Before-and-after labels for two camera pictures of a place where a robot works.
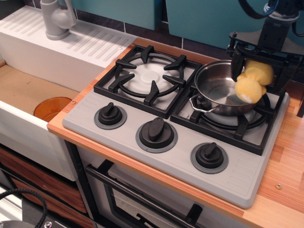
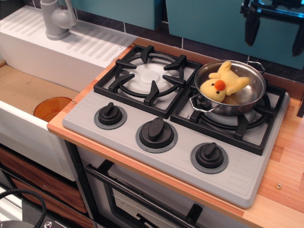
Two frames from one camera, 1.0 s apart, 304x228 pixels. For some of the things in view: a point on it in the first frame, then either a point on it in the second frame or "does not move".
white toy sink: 33,68 does not move
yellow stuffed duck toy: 249,87 → 215,89
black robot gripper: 272,42 → 283,10
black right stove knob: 209,158 does not move
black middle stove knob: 156,137 does not move
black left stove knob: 110,117 does not move
